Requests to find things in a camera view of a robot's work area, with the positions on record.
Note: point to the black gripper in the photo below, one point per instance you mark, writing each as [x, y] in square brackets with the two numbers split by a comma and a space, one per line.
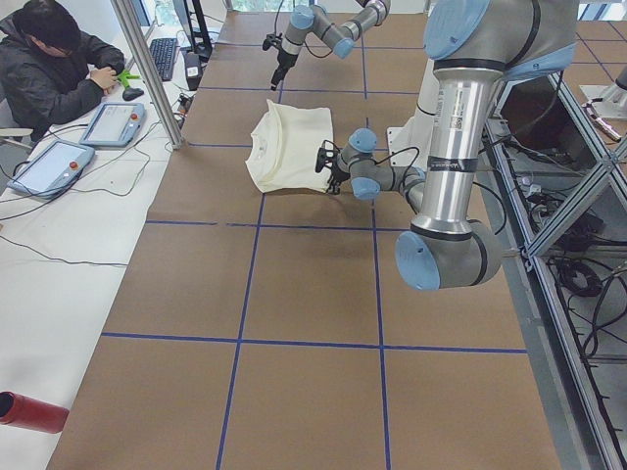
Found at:
[336, 176]
[283, 61]

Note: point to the cream long-sleeve cat shirt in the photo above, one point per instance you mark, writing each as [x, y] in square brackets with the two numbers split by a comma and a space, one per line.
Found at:
[285, 145]

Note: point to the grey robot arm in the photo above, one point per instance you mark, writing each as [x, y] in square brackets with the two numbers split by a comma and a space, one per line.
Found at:
[340, 39]
[474, 46]

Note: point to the black keyboard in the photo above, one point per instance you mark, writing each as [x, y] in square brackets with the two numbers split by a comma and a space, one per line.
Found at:
[164, 54]

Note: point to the black computer mouse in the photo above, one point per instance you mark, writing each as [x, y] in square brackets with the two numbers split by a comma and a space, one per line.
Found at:
[131, 93]

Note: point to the green toy object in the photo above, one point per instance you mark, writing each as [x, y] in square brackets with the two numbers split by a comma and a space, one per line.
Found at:
[125, 77]

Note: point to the far teach pendant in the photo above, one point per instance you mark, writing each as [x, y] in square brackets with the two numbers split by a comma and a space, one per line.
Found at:
[113, 125]

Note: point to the teach pendant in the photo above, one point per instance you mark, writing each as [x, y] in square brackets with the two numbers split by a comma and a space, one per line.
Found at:
[55, 170]
[113, 125]

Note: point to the seated person in black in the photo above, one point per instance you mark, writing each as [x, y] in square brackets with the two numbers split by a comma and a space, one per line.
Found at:
[52, 72]

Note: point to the near teach pendant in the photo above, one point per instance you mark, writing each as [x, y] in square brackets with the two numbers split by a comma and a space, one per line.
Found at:
[55, 170]

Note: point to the red water bottle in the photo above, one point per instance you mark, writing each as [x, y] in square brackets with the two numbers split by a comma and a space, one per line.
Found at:
[32, 414]

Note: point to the aluminium side frame rack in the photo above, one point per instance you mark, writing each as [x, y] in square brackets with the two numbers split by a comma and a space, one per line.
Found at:
[562, 183]

